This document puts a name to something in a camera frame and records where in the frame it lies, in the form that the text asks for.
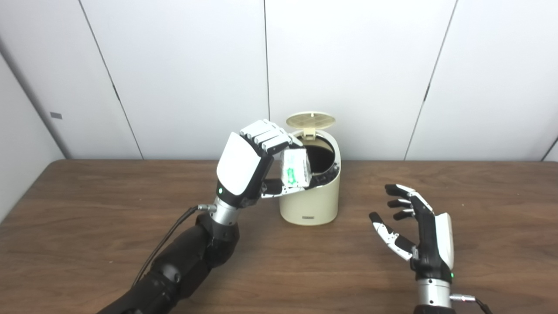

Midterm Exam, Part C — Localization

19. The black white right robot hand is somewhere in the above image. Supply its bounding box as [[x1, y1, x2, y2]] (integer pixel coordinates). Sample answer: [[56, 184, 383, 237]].
[[369, 184, 455, 282]]

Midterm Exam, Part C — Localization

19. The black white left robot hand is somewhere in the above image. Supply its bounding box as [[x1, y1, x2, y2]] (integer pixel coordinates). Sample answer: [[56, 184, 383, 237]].
[[216, 119, 312, 208]]

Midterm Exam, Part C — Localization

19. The white green milk carton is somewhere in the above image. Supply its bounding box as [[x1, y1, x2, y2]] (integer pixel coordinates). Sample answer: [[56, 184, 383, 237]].
[[280, 148, 312, 189]]

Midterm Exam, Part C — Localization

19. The cream-colored round bin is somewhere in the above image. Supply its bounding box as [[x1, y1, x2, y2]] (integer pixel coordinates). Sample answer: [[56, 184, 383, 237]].
[[279, 111, 341, 226]]

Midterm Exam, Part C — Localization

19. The cream round bin lid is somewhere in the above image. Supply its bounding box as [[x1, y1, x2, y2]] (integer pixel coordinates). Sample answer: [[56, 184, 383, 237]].
[[286, 111, 336, 140]]

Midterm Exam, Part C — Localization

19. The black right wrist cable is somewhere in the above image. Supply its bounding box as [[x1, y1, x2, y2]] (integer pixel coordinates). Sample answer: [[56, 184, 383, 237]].
[[450, 294, 493, 314]]

